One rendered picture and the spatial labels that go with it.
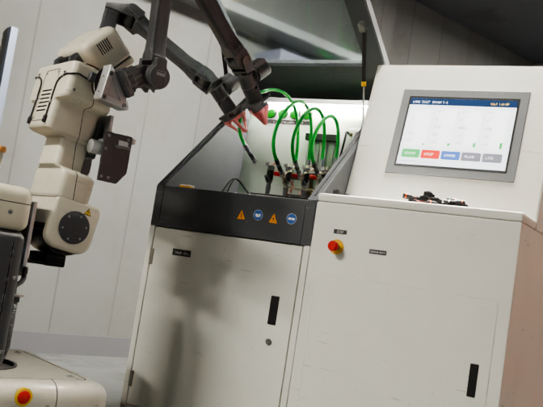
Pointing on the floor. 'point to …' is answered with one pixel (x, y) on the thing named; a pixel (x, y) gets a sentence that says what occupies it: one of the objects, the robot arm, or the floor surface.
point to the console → (426, 271)
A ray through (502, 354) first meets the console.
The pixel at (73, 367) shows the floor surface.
